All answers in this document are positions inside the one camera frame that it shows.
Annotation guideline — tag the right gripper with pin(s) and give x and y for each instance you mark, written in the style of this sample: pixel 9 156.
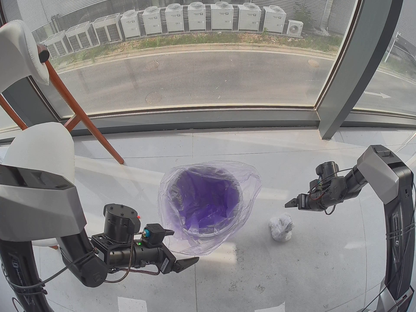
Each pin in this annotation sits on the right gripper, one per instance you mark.
pixel 313 203

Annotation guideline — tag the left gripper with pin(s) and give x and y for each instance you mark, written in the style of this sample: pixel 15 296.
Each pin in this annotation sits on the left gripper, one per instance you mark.
pixel 149 258

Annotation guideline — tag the purple plastic bag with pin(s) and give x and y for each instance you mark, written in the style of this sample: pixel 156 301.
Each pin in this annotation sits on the purple plastic bag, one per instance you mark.
pixel 208 242

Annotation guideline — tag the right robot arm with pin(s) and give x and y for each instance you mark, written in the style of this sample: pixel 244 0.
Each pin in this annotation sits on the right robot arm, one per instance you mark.
pixel 386 180

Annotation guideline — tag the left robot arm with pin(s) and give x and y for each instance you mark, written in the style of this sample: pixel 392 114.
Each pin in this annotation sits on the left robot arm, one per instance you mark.
pixel 39 203

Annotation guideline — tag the crumpled white paper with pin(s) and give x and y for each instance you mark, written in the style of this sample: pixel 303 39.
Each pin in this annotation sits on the crumpled white paper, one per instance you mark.
pixel 281 226

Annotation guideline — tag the white cushioned wooden chair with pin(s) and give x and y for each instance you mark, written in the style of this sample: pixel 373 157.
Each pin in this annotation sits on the white cushioned wooden chair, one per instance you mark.
pixel 39 148

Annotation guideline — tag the window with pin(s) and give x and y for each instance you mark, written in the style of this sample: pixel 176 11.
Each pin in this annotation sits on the window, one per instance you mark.
pixel 208 76

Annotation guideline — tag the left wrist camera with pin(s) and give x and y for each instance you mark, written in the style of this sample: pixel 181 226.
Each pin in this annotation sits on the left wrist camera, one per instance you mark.
pixel 156 234

